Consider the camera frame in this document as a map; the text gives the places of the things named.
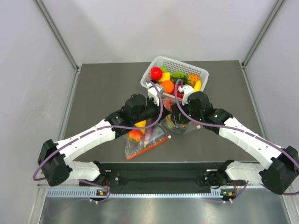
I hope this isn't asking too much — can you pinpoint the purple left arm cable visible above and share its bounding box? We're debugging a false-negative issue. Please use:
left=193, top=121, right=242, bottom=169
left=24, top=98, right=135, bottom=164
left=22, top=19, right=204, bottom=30
left=32, top=80, right=164, bottom=182

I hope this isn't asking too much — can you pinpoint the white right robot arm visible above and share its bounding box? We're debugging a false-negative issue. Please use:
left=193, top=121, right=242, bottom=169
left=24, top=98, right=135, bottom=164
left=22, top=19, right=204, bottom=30
left=176, top=91, right=299, bottom=195

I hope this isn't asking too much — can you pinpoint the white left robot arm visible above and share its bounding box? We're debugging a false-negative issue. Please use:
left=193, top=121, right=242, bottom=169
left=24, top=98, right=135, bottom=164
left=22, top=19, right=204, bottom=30
left=38, top=94, right=170, bottom=187

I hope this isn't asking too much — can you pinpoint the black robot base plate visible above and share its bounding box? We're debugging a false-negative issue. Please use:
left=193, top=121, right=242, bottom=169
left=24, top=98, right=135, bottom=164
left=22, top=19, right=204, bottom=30
left=91, top=160, right=233, bottom=187

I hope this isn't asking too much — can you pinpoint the yellow fake banana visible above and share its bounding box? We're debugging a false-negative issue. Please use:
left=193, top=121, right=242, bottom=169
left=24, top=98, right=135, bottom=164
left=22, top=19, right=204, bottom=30
left=193, top=80, right=202, bottom=92

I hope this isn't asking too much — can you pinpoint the red fake tomato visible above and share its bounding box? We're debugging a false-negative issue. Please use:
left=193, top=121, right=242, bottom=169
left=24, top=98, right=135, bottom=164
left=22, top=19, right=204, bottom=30
left=176, top=84, right=183, bottom=99

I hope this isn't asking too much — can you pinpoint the green fake custard apple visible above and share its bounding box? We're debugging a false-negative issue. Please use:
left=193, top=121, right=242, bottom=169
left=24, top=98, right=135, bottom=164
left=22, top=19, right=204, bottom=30
left=160, top=66, right=168, bottom=73

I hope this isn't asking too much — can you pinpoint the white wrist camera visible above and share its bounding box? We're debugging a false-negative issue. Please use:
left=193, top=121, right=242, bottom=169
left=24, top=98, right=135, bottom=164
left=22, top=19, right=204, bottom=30
left=179, top=85, right=194, bottom=105
left=146, top=83, right=164, bottom=105

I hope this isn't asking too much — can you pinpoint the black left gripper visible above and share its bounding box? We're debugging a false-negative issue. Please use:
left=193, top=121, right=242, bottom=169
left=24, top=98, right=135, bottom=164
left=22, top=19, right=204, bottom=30
left=132, top=96, right=171, bottom=125

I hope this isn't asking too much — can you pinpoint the aluminium frame post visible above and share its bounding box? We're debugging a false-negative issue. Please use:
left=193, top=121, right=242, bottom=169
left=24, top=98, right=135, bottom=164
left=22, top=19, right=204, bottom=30
left=33, top=0, right=79, bottom=71
left=241, top=0, right=286, bottom=69

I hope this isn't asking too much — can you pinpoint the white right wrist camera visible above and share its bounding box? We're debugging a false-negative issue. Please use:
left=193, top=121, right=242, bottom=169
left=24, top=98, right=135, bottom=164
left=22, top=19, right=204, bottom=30
left=179, top=85, right=194, bottom=105

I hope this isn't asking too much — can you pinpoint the grey slotted cable duct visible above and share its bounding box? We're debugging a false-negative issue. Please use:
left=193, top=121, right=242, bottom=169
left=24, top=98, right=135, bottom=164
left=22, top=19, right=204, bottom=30
left=46, top=188, right=236, bottom=198

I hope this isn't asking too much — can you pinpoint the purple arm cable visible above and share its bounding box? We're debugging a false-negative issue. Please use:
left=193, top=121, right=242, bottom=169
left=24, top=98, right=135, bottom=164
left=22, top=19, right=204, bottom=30
left=32, top=80, right=164, bottom=182
left=174, top=78, right=299, bottom=196

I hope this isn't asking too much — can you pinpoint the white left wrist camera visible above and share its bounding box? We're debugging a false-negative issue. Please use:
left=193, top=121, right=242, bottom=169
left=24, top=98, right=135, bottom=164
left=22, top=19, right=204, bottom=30
left=146, top=83, right=164, bottom=105

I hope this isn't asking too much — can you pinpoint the orange fake orange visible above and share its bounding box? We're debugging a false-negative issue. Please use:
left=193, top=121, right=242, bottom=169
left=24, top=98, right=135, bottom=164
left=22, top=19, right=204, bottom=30
left=161, top=80, right=175, bottom=94

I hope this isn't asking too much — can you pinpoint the fake pineapple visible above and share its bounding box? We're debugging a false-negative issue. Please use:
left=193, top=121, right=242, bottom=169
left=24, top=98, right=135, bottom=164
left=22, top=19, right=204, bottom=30
left=171, top=72, right=200, bottom=87

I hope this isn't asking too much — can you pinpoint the aluminium frame post right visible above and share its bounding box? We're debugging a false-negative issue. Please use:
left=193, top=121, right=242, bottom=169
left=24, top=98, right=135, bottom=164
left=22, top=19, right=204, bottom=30
left=241, top=0, right=286, bottom=69

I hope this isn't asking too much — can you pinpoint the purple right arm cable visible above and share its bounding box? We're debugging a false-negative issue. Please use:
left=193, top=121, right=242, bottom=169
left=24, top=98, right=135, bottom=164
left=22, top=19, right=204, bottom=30
left=174, top=78, right=299, bottom=196

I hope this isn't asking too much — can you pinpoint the aluminium frame post left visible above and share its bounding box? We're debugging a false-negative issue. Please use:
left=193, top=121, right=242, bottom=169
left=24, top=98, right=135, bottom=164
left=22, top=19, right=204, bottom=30
left=33, top=0, right=79, bottom=71

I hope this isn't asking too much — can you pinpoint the red fake apple in basket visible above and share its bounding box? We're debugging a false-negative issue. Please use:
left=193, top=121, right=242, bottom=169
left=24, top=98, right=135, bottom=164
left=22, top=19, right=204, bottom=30
left=150, top=67, right=163, bottom=81

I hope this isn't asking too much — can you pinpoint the red fake apple in bag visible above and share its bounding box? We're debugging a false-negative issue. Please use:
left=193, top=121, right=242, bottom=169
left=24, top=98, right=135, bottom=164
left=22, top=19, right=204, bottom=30
left=163, top=100, right=172, bottom=111

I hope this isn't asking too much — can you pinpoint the purple fake eggplant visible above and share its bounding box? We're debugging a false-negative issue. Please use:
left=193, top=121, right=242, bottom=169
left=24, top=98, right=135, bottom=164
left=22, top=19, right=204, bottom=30
left=143, top=127, right=154, bottom=147

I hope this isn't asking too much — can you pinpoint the yellow fake bell pepper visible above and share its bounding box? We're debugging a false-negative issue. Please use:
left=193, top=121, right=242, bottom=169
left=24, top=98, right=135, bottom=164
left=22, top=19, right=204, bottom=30
left=157, top=72, right=171, bottom=84

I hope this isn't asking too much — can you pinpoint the clear zip bag orange seal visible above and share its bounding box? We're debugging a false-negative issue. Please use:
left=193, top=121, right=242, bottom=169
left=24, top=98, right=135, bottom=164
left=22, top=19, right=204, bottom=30
left=161, top=98, right=201, bottom=134

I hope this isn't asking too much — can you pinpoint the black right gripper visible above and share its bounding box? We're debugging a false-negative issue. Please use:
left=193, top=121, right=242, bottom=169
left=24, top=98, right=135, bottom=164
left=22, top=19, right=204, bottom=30
left=170, top=99, right=203, bottom=126

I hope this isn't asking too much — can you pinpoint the red yellow fake peach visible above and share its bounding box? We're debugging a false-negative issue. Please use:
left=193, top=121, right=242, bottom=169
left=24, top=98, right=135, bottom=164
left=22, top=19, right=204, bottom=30
left=128, top=130, right=143, bottom=142

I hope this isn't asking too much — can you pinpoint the white plastic basket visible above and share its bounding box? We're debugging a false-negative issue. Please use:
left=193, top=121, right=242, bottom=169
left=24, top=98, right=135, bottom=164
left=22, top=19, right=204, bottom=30
left=140, top=56, right=209, bottom=91

